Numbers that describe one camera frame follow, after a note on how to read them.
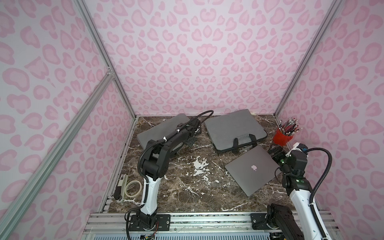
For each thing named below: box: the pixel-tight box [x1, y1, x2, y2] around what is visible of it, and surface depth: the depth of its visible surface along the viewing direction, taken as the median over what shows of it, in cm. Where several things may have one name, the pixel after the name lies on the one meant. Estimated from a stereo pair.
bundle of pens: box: [278, 117, 303, 136], surface depth 94 cm
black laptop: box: [225, 145, 281, 197], surface depth 92 cm
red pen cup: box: [273, 128, 294, 146], surface depth 100 cm
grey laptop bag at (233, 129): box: [204, 109, 268, 153], surface depth 109 cm
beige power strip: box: [117, 173, 128, 203], surface depth 85 cm
